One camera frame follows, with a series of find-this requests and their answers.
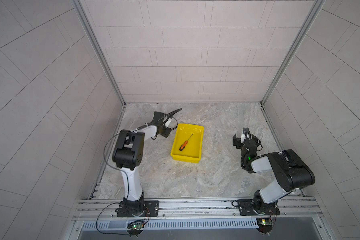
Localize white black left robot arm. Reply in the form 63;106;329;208
112;109;182;216

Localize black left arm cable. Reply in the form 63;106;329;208
95;108;183;236

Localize aluminium corner post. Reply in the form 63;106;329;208
72;0;126;107
261;0;325;106

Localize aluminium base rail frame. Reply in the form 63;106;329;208
73;196;323;221

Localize white slotted cable duct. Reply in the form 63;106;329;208
82;219;259;231

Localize left green circuit board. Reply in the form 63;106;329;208
127;221;145;231

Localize aluminium right corner post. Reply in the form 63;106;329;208
261;0;325;106

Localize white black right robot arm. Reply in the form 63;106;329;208
233;128;316;216

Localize green circuit board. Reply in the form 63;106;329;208
127;221;145;231
256;219;274;234

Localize aluminium left floor rail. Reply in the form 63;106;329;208
87;105;125;199

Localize yellow plastic bin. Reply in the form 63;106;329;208
171;124;204;164

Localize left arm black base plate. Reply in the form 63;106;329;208
116;200;160;218

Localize aluminium left corner post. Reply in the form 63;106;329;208
72;0;126;107

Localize orange handled screwdriver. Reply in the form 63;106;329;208
179;134;193;152

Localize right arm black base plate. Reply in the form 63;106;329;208
235;200;280;216

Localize right green circuit board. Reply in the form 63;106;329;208
256;219;274;234

